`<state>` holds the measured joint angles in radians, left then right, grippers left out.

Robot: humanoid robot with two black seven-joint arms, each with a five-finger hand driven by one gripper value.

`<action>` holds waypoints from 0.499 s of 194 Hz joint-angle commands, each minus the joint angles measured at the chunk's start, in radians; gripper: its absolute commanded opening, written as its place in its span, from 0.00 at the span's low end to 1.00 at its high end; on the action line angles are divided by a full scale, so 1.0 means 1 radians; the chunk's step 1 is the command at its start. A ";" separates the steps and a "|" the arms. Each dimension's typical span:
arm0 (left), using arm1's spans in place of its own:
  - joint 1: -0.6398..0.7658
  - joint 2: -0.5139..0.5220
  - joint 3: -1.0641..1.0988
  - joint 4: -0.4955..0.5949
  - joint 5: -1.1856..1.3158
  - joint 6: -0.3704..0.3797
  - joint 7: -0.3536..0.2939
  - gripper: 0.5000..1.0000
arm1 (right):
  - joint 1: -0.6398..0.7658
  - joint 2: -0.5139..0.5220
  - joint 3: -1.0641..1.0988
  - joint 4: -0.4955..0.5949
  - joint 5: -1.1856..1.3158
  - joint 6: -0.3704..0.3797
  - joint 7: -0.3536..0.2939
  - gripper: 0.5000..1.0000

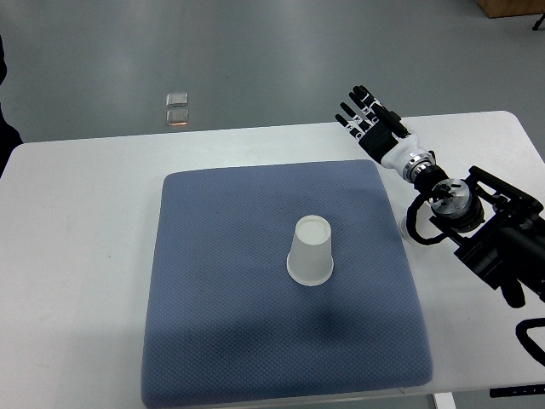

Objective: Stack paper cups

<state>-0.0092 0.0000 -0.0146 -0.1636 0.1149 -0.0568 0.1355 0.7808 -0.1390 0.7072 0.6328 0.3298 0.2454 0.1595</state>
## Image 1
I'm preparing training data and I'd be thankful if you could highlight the blue quilted cushion mat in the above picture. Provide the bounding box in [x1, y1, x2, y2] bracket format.
[141, 159, 433, 408]

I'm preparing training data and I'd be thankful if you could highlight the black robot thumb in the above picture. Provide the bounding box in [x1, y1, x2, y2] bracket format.
[374, 104, 410, 138]

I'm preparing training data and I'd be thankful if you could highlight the black tripod foot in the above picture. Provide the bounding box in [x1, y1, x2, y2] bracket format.
[532, 14, 545, 31]

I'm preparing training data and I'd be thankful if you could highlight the white paper cup on mat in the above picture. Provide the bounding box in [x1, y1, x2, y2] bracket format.
[286, 215, 334, 286]

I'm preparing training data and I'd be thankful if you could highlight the wooden box corner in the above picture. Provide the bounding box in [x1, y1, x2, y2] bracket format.
[477, 0, 544, 19]

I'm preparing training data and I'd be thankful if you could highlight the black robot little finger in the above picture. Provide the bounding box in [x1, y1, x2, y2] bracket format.
[335, 114, 362, 137]

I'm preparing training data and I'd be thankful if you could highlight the upper metal floor plate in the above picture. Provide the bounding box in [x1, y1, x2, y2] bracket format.
[165, 91, 188, 107]

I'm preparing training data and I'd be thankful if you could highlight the dark object at left edge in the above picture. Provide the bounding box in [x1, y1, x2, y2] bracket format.
[0, 38, 24, 176]

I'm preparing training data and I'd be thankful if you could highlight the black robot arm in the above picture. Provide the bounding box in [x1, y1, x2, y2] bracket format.
[336, 85, 544, 308]

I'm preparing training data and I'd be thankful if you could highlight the black table control panel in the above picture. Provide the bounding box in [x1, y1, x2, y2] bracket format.
[489, 384, 545, 399]

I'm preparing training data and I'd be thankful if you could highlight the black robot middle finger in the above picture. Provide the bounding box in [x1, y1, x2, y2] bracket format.
[349, 89, 375, 117]

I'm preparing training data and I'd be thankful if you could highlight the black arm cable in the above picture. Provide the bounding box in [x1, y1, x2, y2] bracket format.
[515, 317, 545, 367]

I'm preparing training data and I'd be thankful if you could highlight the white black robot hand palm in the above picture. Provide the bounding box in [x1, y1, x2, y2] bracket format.
[358, 124, 429, 176]

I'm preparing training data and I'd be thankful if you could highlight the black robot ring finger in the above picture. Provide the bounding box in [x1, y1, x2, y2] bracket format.
[340, 102, 367, 126]

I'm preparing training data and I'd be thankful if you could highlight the white table leg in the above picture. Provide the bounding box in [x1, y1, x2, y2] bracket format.
[433, 392, 456, 409]

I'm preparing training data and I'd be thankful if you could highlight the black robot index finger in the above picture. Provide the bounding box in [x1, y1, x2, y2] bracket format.
[355, 85, 384, 112]

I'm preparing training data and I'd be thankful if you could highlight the white paper cup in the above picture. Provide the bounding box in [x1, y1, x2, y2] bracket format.
[286, 215, 334, 286]
[399, 216, 413, 243]

